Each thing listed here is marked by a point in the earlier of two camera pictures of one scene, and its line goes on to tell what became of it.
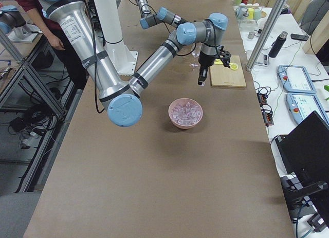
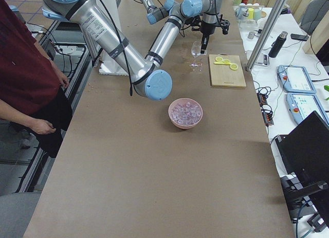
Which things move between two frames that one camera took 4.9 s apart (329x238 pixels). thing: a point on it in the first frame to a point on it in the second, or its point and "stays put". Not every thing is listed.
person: (27, 1) to (32, 101)
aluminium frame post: (267, 31) stays put
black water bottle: (277, 45) stays put
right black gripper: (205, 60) to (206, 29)
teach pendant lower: (300, 105) stays put
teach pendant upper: (295, 78) stays put
